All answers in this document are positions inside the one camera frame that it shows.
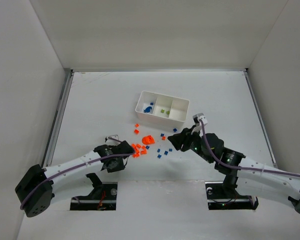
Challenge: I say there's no large blue arch lego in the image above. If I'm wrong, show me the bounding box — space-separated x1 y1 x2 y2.
143 106 153 114

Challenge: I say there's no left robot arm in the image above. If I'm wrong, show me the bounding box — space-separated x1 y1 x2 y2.
15 140 136 218

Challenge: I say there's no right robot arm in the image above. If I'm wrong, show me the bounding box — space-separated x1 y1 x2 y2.
167 126 300 214

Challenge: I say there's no large orange round lego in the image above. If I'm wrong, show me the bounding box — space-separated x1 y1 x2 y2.
141 135 156 145

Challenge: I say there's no white three-compartment container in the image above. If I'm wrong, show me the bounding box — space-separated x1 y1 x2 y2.
135 90 190 129

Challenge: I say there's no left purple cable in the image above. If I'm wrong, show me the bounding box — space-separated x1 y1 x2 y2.
19 136 136 210

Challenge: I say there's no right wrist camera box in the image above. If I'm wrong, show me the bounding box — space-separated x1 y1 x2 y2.
192 113 208 126

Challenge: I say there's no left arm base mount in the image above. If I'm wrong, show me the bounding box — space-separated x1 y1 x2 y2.
69 173 118 211

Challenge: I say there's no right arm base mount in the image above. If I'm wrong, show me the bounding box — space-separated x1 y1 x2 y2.
205 176 259 211

